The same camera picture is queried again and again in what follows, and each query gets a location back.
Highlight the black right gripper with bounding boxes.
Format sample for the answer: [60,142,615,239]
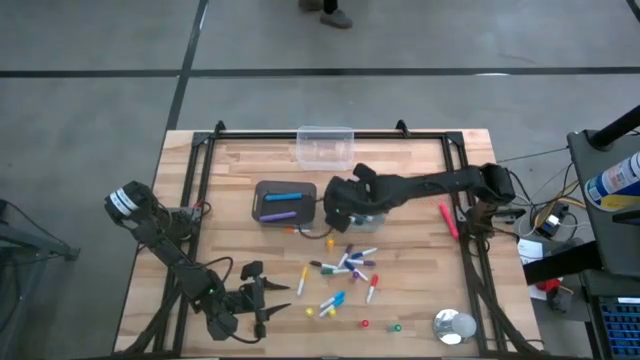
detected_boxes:
[323,177,386,234]

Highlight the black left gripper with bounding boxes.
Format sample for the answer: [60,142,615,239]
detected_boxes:
[224,277,293,341]

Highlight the lilac highlighter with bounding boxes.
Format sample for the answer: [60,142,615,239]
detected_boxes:
[257,210,299,224]

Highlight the white marker red cap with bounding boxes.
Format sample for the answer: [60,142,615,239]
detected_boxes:
[365,273,380,305]

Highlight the pink highlighter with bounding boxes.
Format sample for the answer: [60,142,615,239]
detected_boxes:
[438,202,460,241]

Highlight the dark grey translucent bin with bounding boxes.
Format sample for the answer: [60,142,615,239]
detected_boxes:
[251,179,319,229]

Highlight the clear plastic container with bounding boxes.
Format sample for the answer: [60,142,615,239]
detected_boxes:
[295,125,356,172]

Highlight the white light bulb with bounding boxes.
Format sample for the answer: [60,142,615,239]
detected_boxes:
[451,312,479,341]

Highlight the person's shoe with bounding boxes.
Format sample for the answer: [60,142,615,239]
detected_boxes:
[318,8,354,30]

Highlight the white paper card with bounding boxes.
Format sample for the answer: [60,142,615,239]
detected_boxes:
[516,237,545,266]

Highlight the blue white power adapter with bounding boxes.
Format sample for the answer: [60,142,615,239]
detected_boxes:
[535,212,565,240]

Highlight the small red object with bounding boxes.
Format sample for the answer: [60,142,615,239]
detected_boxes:
[535,277,565,296]

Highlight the black bar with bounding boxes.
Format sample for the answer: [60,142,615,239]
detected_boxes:
[522,241,606,286]

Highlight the dark grey box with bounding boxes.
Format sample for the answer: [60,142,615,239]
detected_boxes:
[547,287,574,314]

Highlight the grey metal stand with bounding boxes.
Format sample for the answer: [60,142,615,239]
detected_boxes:
[0,198,81,360]

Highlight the blue white spray can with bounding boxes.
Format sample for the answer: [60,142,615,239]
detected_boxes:
[583,151,640,211]

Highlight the black pole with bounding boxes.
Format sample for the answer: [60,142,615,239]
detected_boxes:
[588,104,640,151]

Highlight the grey equipment cart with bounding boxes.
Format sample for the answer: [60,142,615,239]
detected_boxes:
[567,128,640,279]

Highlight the laptop keyboard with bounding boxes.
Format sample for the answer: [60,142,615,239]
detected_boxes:
[594,294,640,360]

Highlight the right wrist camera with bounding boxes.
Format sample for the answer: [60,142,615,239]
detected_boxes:
[352,162,379,185]

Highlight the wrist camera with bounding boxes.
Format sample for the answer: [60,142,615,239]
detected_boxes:
[352,162,379,185]
[239,259,265,282]

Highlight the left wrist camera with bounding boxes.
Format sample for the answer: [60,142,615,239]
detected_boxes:
[239,259,265,282]

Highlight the black aluminium table frame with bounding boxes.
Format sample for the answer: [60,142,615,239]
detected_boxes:
[112,119,546,359]

